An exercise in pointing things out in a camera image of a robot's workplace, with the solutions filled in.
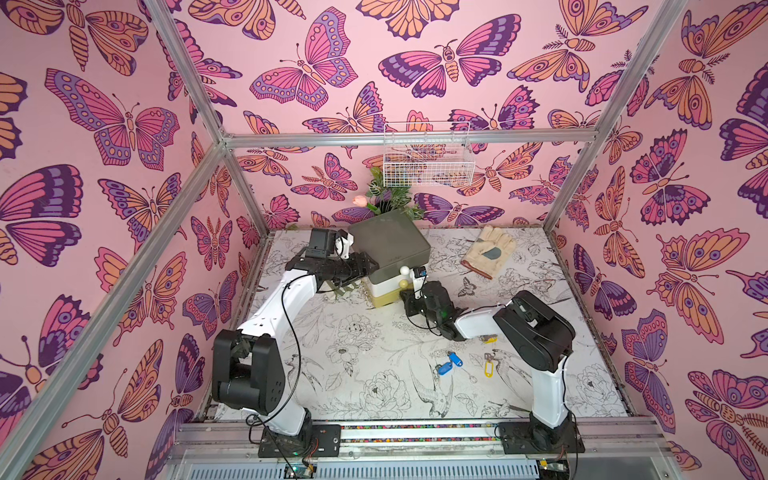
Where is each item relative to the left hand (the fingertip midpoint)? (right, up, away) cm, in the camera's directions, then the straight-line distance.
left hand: (374, 268), depth 86 cm
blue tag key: (+24, -27, +2) cm, 36 cm away
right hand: (+7, -9, +10) cm, 15 cm away
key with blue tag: (+19, -29, -1) cm, 35 cm away
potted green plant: (+2, +23, +18) cm, 29 cm away
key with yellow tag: (+33, -28, 0) cm, 43 cm away
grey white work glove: (-12, -8, +16) cm, 22 cm away
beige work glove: (+41, +5, +27) cm, 50 cm away
